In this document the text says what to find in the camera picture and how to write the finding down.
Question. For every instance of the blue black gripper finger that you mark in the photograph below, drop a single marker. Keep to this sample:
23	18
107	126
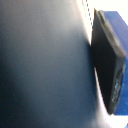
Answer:
106	60

